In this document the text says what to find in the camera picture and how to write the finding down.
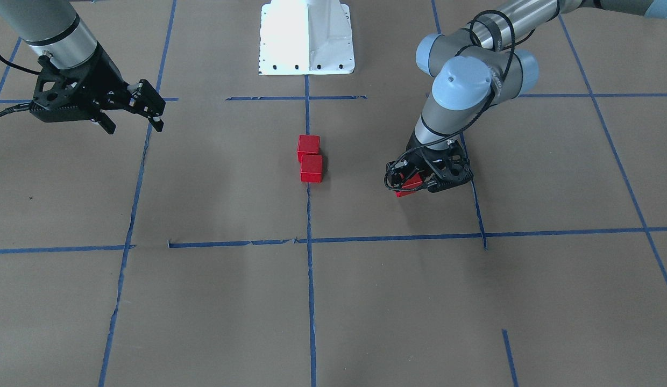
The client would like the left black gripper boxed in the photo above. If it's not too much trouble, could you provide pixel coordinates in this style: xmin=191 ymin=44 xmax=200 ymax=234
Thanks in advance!
xmin=387 ymin=140 xmax=473 ymax=193

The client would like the red block carried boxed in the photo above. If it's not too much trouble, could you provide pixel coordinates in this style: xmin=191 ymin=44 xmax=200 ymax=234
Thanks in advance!
xmin=296 ymin=134 xmax=321 ymax=163

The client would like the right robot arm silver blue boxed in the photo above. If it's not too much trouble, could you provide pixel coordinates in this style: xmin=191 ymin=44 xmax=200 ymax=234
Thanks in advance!
xmin=0 ymin=1 xmax=166 ymax=134

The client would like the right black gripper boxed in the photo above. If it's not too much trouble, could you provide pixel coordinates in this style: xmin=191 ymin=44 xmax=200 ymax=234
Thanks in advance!
xmin=30 ymin=44 xmax=166 ymax=135

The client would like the red block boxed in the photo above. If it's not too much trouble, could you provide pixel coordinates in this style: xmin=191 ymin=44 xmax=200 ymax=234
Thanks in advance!
xmin=300 ymin=154 xmax=323 ymax=183
xmin=395 ymin=174 xmax=423 ymax=198

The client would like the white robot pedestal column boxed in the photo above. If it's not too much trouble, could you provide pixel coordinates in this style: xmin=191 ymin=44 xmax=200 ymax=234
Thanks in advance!
xmin=258 ymin=1 xmax=356 ymax=76

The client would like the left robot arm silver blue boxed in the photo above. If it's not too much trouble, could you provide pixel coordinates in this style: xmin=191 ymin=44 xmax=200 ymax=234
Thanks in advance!
xmin=384 ymin=1 xmax=667 ymax=196

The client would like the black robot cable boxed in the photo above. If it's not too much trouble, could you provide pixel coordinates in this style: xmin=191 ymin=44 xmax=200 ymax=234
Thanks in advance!
xmin=0 ymin=27 xmax=44 ymax=122
xmin=383 ymin=10 xmax=533 ymax=193

